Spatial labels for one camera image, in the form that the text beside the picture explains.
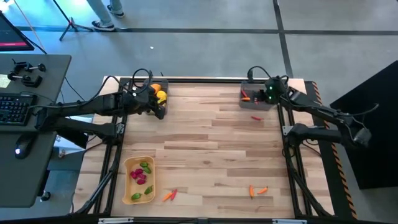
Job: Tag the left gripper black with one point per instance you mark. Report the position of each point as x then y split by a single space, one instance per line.
146 99

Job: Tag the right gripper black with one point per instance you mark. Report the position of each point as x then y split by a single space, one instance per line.
264 96

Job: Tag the yellow toy fruit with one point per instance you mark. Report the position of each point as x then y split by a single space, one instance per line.
161 101
161 94

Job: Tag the green toy pepper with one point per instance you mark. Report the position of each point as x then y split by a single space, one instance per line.
149 189
147 170
136 196
143 164

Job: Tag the magenta toy pepper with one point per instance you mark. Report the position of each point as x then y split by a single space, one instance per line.
138 171
140 181
142 176
133 175

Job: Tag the yellow plastic basket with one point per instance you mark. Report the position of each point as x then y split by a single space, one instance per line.
128 186

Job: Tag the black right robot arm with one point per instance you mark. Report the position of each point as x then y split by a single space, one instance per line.
320 134

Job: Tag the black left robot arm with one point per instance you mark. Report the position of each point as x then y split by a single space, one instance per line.
93 105

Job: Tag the grey plastic bin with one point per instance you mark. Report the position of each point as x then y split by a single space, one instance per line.
248 106
164 81

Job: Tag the small black bin clip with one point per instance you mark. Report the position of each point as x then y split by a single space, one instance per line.
249 74

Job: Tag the white box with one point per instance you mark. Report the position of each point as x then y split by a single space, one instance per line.
66 145

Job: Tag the person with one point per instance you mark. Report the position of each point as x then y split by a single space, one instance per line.
102 12

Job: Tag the grey desk with keyboard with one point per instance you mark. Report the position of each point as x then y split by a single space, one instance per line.
53 71

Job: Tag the black tripod stand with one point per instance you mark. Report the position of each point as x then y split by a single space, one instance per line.
72 26

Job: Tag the black screw clamp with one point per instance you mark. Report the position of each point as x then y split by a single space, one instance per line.
32 81
40 67

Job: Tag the large black box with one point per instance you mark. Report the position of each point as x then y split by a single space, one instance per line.
373 155

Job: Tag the black computer mouse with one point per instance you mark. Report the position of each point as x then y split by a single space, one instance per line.
24 146

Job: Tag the black backlit keyboard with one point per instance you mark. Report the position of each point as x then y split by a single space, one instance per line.
15 109

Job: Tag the pale paper note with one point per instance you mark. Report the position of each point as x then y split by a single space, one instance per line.
3 81

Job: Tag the grey desk with mouse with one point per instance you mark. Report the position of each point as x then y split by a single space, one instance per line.
28 189

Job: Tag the black computer monitor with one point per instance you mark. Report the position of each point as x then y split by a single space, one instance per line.
12 37

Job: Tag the black metal rig frame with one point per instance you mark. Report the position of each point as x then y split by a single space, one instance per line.
202 80

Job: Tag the white metal bracket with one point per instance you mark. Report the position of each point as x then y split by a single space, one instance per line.
289 221
115 220

